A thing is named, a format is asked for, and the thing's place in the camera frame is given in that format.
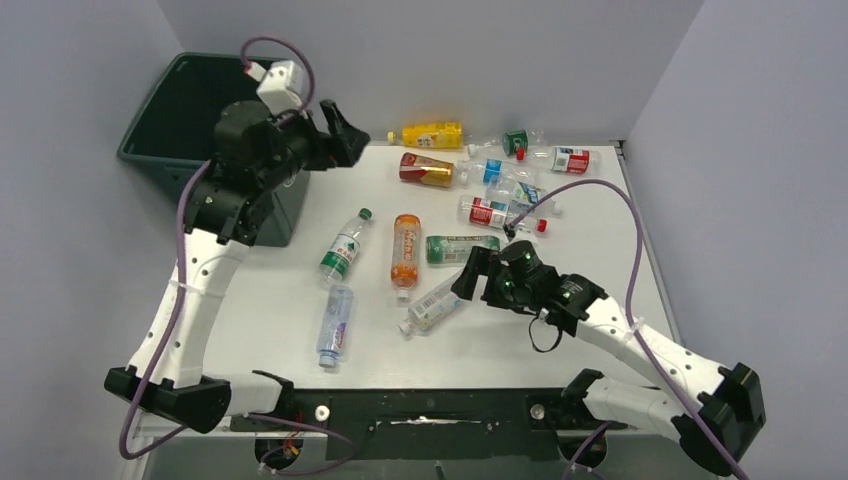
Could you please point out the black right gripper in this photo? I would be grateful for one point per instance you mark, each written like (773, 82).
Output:
(479, 263)

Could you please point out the yellow juice bottle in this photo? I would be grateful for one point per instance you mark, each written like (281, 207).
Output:
(439, 136)

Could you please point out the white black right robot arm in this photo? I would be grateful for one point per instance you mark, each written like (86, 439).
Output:
(711, 411)

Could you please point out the crushed bottle blue green label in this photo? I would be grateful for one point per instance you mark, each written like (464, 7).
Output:
(521, 196)

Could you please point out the clear bottle red white label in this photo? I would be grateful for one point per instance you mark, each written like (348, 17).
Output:
(496, 215)

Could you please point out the clear bottle blue label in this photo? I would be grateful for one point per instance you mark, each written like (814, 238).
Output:
(490, 171)

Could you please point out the clear bottle green label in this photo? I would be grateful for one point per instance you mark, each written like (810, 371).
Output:
(508, 143)

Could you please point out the orange drink bottle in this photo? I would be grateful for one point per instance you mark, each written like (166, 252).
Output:
(404, 269)

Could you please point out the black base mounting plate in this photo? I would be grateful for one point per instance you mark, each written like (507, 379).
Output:
(431, 424)

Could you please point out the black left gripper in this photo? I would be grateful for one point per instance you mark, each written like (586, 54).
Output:
(327, 154)

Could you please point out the green label tea bottle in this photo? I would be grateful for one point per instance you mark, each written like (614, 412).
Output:
(452, 250)

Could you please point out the purple label Ganten bottle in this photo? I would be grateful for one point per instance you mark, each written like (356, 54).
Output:
(331, 340)

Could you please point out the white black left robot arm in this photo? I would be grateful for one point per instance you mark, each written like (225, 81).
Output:
(228, 202)

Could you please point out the green cap water bottle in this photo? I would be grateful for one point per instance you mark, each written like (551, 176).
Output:
(344, 249)

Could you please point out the dark green plastic bin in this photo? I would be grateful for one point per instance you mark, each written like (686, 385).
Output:
(172, 134)

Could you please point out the red gold tea bottle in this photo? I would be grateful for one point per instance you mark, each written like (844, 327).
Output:
(423, 170)

